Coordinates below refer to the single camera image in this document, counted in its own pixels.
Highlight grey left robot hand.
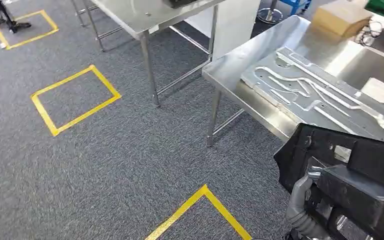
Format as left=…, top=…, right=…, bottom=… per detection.
left=285, top=165, right=333, bottom=240

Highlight black plastic plate holder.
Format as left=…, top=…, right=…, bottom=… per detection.
left=273, top=122, right=384, bottom=240

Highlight stamped sheet metal panel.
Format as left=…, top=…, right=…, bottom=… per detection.
left=240, top=45, right=384, bottom=147

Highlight white paper pad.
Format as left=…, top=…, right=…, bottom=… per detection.
left=360, top=76, right=384, bottom=105

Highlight stainless steel table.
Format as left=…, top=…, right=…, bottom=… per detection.
left=201, top=14, right=384, bottom=149
left=70, top=0, right=262, bottom=109

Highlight brown cardboard box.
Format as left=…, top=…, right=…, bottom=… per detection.
left=311, top=0, right=375, bottom=38

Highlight black plastic part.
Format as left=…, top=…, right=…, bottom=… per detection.
left=161, top=0, right=208, bottom=10

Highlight black stand legs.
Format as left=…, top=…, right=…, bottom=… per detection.
left=0, top=0, right=33, bottom=34

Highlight coiled black cable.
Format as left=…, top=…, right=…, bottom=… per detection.
left=355, top=19, right=384, bottom=47

